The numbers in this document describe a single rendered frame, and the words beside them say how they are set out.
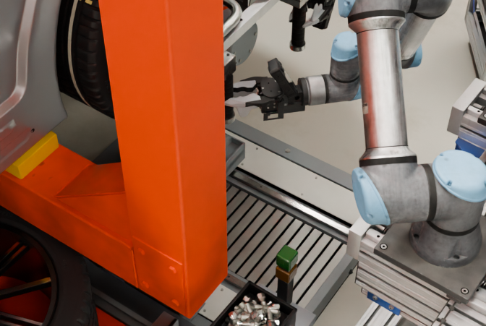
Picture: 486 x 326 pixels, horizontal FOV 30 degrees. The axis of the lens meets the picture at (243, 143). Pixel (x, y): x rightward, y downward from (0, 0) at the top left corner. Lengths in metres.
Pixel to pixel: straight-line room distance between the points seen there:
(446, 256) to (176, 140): 0.62
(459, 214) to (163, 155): 0.60
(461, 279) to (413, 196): 0.24
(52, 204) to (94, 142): 1.09
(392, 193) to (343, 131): 1.56
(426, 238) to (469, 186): 0.18
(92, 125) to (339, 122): 0.91
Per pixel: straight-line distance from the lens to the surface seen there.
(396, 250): 1.97
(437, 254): 1.94
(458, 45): 3.78
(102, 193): 2.09
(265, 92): 2.24
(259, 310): 2.14
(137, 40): 1.61
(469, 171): 1.84
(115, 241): 2.16
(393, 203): 1.79
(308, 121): 3.37
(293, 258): 2.13
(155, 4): 1.52
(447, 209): 1.83
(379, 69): 1.82
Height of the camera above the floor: 2.37
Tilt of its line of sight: 46 degrees down
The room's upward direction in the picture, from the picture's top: straight up
